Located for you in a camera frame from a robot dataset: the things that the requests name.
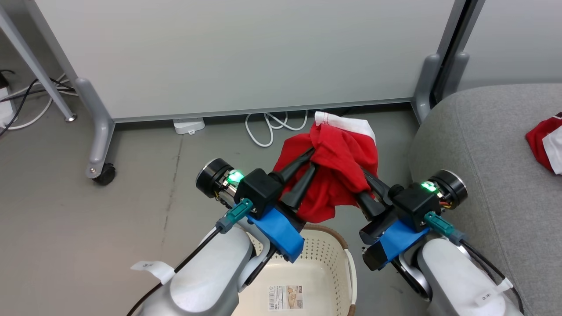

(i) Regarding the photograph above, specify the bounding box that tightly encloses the white partition panel grey frame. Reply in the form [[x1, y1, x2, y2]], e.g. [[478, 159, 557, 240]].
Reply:
[[22, 0, 467, 124]]

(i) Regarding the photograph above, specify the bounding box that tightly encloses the grey metal table leg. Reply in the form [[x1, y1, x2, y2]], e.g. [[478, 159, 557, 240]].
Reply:
[[0, 4, 78, 122]]

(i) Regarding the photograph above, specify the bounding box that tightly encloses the white power strip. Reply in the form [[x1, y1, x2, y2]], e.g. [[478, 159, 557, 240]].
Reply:
[[0, 85, 14, 129]]

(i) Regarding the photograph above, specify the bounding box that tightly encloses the black caster wheel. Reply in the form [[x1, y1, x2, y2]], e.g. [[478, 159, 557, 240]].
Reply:
[[93, 163, 116, 186]]

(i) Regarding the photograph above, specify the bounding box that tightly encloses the paper basket label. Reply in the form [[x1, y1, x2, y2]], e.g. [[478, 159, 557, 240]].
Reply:
[[267, 285, 304, 312]]

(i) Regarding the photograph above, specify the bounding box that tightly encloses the blue left camera mount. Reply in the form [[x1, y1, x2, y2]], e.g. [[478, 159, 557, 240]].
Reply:
[[247, 208, 305, 263]]

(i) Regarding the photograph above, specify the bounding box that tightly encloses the teal cable connector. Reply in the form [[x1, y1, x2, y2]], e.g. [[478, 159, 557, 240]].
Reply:
[[215, 198, 255, 234], [424, 211, 467, 245]]

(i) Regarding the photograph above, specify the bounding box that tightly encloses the teal left cable connector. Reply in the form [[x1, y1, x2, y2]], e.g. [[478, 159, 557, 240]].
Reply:
[[215, 198, 255, 234]]

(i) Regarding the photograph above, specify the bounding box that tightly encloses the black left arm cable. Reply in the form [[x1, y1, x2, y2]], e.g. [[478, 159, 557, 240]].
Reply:
[[126, 227, 221, 316]]

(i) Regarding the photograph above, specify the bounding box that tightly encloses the teal right cable connector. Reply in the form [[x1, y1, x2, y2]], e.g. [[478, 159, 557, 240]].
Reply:
[[424, 211, 467, 245]]

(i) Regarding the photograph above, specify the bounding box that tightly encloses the grey partition foot with caster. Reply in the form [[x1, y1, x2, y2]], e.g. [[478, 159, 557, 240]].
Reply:
[[74, 78, 116, 180]]

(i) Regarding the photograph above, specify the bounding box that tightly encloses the white power adapter box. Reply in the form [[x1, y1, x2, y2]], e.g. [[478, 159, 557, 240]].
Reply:
[[172, 117, 206, 135]]

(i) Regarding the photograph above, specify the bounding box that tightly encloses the white looped cable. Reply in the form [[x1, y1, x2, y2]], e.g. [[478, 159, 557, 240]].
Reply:
[[244, 111, 309, 148]]

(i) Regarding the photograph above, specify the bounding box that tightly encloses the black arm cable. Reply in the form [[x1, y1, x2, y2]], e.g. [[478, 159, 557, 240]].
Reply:
[[126, 227, 221, 316], [459, 241, 526, 315]]

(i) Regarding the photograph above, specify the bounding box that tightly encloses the blue right camera mount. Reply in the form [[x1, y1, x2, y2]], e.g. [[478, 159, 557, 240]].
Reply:
[[378, 219, 432, 267]]

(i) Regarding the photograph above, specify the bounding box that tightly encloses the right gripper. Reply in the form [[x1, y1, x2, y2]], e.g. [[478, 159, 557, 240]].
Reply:
[[353, 169, 468, 222]]

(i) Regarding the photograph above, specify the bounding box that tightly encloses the red jersey with black number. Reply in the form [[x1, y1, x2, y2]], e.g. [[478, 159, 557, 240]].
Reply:
[[525, 113, 562, 176]]

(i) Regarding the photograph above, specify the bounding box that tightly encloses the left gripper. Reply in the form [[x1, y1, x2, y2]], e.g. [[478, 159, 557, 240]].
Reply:
[[196, 147, 318, 210]]

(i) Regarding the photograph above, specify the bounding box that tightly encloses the white floor cable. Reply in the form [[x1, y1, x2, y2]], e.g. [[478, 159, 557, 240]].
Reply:
[[4, 72, 72, 131]]

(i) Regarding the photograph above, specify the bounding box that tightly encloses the grey fabric sofa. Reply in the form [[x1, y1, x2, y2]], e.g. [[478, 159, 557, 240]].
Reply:
[[408, 83, 562, 316]]

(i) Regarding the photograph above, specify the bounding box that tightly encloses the white partition panel dark edge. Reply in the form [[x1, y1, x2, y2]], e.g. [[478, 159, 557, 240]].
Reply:
[[432, 0, 562, 104]]

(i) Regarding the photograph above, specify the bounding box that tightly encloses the black floor cable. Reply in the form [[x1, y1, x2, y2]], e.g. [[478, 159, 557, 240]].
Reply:
[[0, 69, 76, 137]]

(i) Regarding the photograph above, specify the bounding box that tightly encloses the red and white garment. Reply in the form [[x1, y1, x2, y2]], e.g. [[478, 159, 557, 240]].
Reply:
[[273, 111, 379, 224]]

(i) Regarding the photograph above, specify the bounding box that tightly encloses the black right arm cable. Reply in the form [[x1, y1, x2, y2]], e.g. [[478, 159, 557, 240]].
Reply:
[[459, 241, 526, 315]]

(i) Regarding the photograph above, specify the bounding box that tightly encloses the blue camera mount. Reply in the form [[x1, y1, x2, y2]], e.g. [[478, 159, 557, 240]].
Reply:
[[378, 219, 432, 267], [247, 208, 305, 263]]

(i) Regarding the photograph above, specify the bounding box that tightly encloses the beige perforated laundry basket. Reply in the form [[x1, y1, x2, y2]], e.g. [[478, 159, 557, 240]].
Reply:
[[230, 223, 357, 316]]

